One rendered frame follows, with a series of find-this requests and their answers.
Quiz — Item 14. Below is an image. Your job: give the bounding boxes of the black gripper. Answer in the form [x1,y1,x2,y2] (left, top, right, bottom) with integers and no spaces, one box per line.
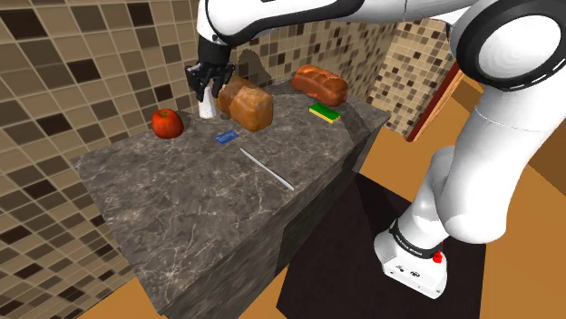
[184,34,237,102]

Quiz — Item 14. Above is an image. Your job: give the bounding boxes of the light brown bread loaf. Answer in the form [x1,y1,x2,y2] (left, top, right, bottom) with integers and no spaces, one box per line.
[216,74,275,132]

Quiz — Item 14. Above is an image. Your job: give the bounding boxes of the blue card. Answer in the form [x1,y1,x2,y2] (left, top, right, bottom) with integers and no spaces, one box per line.
[214,130,240,145]

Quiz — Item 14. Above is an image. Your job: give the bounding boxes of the red apple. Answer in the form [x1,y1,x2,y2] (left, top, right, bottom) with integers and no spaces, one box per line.
[151,108,185,140]

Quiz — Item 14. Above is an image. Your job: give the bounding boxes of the reddish brown bread loaf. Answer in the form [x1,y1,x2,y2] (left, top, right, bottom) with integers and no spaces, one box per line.
[291,63,349,108]

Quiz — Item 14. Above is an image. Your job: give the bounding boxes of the green and yellow sponge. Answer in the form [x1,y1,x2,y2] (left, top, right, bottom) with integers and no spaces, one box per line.
[307,101,343,125]

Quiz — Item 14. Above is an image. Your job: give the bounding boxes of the brown wooden door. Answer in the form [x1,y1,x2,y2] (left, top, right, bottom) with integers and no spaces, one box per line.
[405,61,466,143]

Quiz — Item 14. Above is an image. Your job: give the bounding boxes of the dark robot stand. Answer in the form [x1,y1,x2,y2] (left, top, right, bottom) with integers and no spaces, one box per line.
[275,173,488,319]

